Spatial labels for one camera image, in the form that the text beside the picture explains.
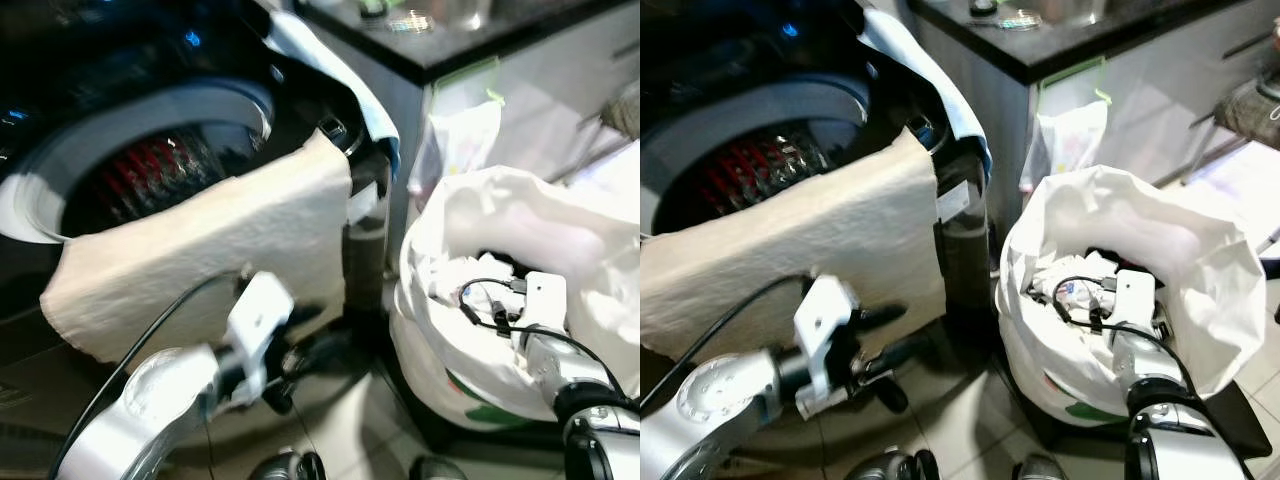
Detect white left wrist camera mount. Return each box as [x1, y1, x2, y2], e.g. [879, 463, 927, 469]
[224, 271, 297, 403]
[792, 274, 860, 417]

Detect round clear lid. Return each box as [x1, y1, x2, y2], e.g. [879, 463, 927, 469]
[385, 8, 437, 36]
[995, 7, 1047, 32]

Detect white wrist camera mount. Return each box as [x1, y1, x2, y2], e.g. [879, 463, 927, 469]
[510, 271, 570, 351]
[792, 274, 860, 417]
[1104, 267, 1162, 347]
[224, 271, 297, 403]

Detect red clothes in drum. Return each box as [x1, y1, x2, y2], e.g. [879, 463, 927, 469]
[698, 135, 833, 209]
[98, 135, 219, 219]

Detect clear drinking glass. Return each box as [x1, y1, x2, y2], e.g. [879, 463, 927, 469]
[1060, 0, 1107, 27]
[445, 0, 492, 31]

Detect white plastic bag green hook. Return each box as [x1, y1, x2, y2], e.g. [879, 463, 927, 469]
[408, 58, 507, 206]
[1018, 58, 1113, 196]

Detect brown grey bundle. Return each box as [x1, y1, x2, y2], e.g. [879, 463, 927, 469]
[1214, 74, 1280, 153]
[600, 84, 641, 143]

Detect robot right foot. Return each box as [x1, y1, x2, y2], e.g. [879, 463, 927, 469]
[410, 455, 469, 480]
[1014, 455, 1071, 480]

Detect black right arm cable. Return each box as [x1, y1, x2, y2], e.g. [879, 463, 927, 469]
[457, 277, 603, 393]
[1050, 274, 1193, 383]

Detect black top-loading washing machine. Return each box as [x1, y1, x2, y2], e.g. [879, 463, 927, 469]
[0, 0, 403, 446]
[640, 0, 996, 441]

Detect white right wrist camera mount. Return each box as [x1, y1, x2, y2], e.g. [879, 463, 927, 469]
[510, 271, 570, 351]
[1104, 267, 1162, 347]

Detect light blue white cloth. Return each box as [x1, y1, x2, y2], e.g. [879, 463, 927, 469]
[265, 10, 402, 179]
[858, 5, 994, 183]

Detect cream towel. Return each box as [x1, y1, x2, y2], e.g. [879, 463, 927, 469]
[640, 127, 949, 363]
[40, 130, 354, 367]

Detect white laundry bag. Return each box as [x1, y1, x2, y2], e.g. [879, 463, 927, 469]
[388, 165, 641, 423]
[996, 164, 1268, 429]

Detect white cabinet with black counter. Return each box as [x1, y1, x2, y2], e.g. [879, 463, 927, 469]
[295, 0, 641, 263]
[905, 0, 1280, 251]

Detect white crumpled garment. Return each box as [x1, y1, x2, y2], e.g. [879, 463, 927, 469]
[1024, 258, 1093, 313]
[424, 254, 493, 313]

